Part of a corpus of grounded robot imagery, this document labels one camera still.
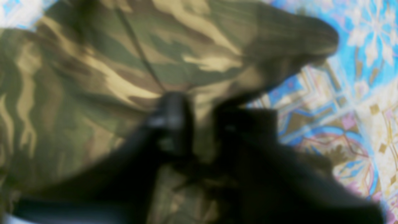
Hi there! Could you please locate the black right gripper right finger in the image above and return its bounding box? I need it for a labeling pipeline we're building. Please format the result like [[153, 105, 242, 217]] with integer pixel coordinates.
[[215, 108, 384, 224]]

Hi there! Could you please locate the patterned tile tablecloth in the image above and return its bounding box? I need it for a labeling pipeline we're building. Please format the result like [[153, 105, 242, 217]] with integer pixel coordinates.
[[0, 0, 398, 224]]

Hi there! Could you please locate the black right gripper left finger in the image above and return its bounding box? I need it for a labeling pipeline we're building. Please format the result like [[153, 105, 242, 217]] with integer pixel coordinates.
[[12, 92, 193, 224]]

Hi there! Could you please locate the camouflage T-shirt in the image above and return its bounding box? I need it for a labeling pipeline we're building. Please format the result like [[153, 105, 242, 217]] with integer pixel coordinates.
[[1, 0, 339, 224]]

